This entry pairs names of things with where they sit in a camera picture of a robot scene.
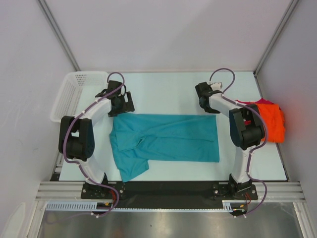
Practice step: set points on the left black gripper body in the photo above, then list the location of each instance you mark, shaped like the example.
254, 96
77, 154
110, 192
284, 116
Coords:
123, 107

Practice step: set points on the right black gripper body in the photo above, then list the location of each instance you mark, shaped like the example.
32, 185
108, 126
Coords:
209, 110

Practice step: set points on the teal t shirt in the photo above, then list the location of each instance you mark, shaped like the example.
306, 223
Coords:
138, 138

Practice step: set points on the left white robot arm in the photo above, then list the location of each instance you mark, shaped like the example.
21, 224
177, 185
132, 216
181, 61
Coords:
76, 134

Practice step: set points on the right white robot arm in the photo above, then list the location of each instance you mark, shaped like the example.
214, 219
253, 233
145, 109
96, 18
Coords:
247, 127

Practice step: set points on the white plastic basket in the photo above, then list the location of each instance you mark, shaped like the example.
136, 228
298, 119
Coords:
77, 92

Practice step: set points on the magenta folded t shirt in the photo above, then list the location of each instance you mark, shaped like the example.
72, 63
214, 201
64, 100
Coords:
260, 101

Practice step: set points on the orange folded t shirt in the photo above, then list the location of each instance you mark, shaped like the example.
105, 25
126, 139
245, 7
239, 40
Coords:
275, 121

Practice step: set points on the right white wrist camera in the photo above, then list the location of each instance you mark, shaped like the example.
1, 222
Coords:
216, 86

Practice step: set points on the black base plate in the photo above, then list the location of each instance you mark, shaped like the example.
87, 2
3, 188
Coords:
169, 194

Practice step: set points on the aluminium frame rail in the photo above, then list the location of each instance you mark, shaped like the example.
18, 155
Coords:
71, 191

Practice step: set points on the white slotted cable duct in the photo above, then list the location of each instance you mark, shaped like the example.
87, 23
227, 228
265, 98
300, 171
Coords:
105, 206

